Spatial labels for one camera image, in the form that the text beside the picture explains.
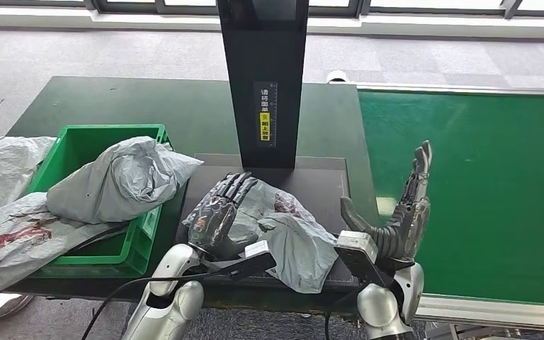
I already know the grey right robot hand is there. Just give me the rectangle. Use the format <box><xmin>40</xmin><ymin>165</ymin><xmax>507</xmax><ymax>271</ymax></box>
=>
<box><xmin>339</xmin><ymin>140</ymin><xmax>434</xmax><ymax>264</ymax></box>

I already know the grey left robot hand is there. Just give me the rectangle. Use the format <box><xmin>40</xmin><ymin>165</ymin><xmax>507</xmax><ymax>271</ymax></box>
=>
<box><xmin>187</xmin><ymin>171</ymin><xmax>259</xmax><ymax>259</ymax></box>

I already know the grey parcel bag red print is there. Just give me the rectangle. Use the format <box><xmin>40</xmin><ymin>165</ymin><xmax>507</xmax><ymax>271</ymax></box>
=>
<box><xmin>45</xmin><ymin>136</ymin><xmax>205</xmax><ymax>225</ymax></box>
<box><xmin>0</xmin><ymin>192</ymin><xmax>128</xmax><ymax>301</ymax></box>
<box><xmin>181</xmin><ymin>178</ymin><xmax>339</xmax><ymax>295</ymax></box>

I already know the green conveyor belt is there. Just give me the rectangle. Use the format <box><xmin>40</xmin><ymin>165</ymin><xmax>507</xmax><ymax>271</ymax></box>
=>
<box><xmin>357</xmin><ymin>89</ymin><xmax>544</xmax><ymax>308</ymax></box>

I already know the black inbound scanner machine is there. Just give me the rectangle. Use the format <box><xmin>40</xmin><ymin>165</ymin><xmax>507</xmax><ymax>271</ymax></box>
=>
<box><xmin>173</xmin><ymin>0</ymin><xmax>362</xmax><ymax>293</ymax></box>

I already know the crumpled grey parcel bag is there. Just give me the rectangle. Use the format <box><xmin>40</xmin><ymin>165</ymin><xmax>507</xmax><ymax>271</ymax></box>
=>
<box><xmin>0</xmin><ymin>136</ymin><xmax>57</xmax><ymax>217</ymax></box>

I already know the dark green table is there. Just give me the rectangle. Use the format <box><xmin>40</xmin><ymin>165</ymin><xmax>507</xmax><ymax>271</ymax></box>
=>
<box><xmin>5</xmin><ymin>76</ymin><xmax>381</xmax><ymax>315</ymax></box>

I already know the green plastic crate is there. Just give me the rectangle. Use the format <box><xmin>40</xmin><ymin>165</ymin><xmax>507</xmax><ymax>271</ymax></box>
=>
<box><xmin>25</xmin><ymin>124</ymin><xmax>175</xmax><ymax>280</ymax></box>

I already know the white window sill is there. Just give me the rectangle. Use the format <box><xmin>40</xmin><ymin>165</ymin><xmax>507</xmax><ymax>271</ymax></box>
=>
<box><xmin>0</xmin><ymin>5</ymin><xmax>544</xmax><ymax>40</ymax></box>

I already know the round chrome base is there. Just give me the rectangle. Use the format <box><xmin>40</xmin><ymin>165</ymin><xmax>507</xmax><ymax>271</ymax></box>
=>
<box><xmin>0</xmin><ymin>293</ymin><xmax>35</xmax><ymax>321</ymax></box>

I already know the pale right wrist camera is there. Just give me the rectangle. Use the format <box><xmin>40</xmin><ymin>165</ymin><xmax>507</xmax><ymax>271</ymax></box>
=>
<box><xmin>334</xmin><ymin>229</ymin><xmax>395</xmax><ymax>288</ymax></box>

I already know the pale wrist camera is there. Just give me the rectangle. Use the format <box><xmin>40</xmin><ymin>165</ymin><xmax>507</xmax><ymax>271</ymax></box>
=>
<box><xmin>334</xmin><ymin>229</ymin><xmax>395</xmax><ymax>288</ymax></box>
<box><xmin>206</xmin><ymin>240</ymin><xmax>278</xmax><ymax>283</ymax></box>

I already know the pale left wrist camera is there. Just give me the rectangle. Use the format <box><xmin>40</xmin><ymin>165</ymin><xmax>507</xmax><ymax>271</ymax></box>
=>
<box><xmin>206</xmin><ymin>240</ymin><xmax>278</xmax><ymax>283</ymax></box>

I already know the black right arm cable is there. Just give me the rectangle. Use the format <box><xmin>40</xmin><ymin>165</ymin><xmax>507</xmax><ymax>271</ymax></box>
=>
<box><xmin>323</xmin><ymin>290</ymin><xmax>363</xmax><ymax>340</ymax></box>

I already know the aluminium conveyor frame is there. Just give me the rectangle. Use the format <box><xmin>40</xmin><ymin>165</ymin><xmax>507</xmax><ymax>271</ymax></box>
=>
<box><xmin>326</xmin><ymin>70</ymin><xmax>544</xmax><ymax>334</ymax></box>

